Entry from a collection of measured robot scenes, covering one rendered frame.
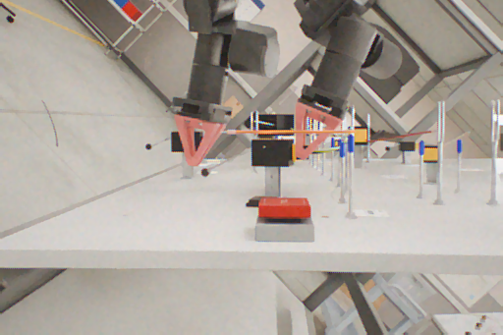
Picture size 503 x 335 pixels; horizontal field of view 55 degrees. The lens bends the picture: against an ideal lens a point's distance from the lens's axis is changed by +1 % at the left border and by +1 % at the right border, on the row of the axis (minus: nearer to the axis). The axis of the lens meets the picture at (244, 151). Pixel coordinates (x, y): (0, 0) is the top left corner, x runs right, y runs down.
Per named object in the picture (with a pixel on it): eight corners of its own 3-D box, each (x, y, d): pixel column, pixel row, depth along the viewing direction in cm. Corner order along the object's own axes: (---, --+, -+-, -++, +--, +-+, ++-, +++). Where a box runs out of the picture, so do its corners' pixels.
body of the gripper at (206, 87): (231, 119, 78) (240, 74, 77) (210, 117, 68) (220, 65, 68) (195, 112, 80) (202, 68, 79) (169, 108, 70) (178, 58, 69)
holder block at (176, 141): (148, 176, 106) (147, 131, 106) (203, 176, 105) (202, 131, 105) (142, 178, 101) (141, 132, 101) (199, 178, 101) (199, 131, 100)
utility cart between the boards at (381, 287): (314, 351, 422) (393, 279, 414) (301, 300, 532) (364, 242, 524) (354, 391, 425) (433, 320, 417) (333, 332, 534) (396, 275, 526)
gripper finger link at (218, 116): (219, 168, 77) (229, 111, 76) (203, 172, 70) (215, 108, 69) (180, 159, 78) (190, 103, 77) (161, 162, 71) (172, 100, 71)
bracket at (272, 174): (268, 195, 74) (268, 164, 74) (284, 196, 74) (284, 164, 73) (261, 200, 70) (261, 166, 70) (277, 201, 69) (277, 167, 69)
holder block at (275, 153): (258, 164, 74) (258, 139, 74) (294, 164, 73) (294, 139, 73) (251, 166, 70) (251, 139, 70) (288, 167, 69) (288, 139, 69)
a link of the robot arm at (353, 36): (334, 7, 67) (366, 13, 63) (360, 24, 72) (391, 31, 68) (314, 54, 68) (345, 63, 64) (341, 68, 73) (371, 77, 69)
